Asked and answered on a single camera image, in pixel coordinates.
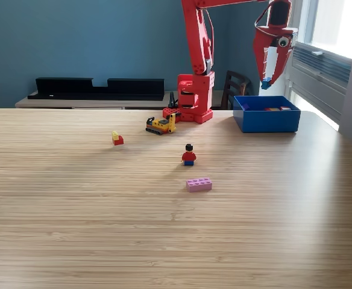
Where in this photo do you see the yellow toy digger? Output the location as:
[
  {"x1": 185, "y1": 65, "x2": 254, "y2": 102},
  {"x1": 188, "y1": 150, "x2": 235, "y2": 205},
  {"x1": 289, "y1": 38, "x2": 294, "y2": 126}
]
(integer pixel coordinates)
[{"x1": 145, "y1": 112, "x2": 181, "y2": 135}]

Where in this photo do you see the blue plastic bin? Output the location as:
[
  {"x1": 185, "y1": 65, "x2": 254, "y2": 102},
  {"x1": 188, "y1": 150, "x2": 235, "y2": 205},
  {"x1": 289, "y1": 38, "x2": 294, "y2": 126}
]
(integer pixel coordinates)
[{"x1": 233, "y1": 95, "x2": 302, "y2": 134}]

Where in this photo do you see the dark wooden chair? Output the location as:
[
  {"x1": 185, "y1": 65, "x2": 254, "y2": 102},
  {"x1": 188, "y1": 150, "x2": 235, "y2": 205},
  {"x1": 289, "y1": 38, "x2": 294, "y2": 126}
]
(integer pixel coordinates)
[{"x1": 220, "y1": 70, "x2": 251, "y2": 111}]

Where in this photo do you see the window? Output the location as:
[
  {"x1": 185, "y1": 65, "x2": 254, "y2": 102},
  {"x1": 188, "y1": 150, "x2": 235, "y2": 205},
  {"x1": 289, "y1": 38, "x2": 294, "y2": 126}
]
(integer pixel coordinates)
[{"x1": 292, "y1": 0, "x2": 352, "y2": 60}]

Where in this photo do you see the toy figure red shirt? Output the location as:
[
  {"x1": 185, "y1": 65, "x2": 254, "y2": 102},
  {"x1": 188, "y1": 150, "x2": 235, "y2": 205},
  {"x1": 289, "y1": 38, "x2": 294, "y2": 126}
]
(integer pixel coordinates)
[{"x1": 181, "y1": 143, "x2": 197, "y2": 167}]

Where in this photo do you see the small red yellow brick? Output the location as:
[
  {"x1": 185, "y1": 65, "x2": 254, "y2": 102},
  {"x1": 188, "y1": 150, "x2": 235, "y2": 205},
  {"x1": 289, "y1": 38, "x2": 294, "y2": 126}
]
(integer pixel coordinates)
[{"x1": 112, "y1": 131, "x2": 125, "y2": 151}]

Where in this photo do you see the pale wooden sideboard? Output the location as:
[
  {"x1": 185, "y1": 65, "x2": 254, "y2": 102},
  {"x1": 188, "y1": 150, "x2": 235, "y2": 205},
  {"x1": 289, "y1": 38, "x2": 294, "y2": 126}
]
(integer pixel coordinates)
[{"x1": 14, "y1": 90, "x2": 234, "y2": 110}]

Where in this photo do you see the grey wall heater unit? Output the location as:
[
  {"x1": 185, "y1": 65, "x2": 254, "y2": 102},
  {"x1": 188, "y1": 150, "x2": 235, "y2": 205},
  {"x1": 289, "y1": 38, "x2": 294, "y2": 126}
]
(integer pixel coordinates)
[{"x1": 289, "y1": 42, "x2": 352, "y2": 124}]

